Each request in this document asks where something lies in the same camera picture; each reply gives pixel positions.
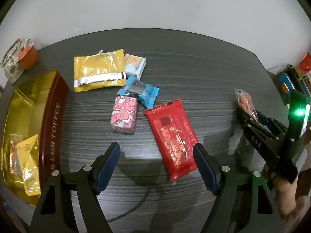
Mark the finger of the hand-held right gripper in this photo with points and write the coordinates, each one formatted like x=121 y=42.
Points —
x=257 y=139
x=272 y=126

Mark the yellow packet with silver stripe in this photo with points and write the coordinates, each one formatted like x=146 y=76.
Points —
x=97 y=70

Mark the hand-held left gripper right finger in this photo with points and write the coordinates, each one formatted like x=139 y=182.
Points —
x=205 y=170

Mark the puffed yellow snack packet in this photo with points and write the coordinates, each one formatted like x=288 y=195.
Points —
x=30 y=165

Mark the red snack packet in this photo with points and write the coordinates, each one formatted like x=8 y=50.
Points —
x=172 y=136

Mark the pink patterned snack packet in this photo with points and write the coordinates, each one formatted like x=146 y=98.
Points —
x=124 y=115

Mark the light blue cracker packet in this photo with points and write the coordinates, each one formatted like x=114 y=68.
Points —
x=134 y=64

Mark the clear bag of brown nuts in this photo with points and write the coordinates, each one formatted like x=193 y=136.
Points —
x=245 y=102

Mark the red and gold candy box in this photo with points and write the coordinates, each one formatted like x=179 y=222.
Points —
x=54 y=126

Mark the clear bag of orange snacks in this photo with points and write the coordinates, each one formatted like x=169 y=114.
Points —
x=14 y=160

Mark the person's right hand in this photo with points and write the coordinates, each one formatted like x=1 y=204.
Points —
x=289 y=199

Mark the red and yellow packet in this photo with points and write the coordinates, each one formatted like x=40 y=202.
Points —
x=306 y=63

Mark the floral ceramic teapot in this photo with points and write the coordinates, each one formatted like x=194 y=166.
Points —
x=12 y=69

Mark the blue candy packet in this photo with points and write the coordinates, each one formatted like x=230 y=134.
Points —
x=131 y=87
x=148 y=97

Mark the navy blue cracker packet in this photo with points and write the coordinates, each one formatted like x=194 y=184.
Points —
x=103 y=52

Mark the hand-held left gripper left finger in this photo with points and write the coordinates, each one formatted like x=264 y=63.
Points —
x=108 y=167

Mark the orange cup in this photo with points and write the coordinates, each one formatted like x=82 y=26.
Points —
x=29 y=58

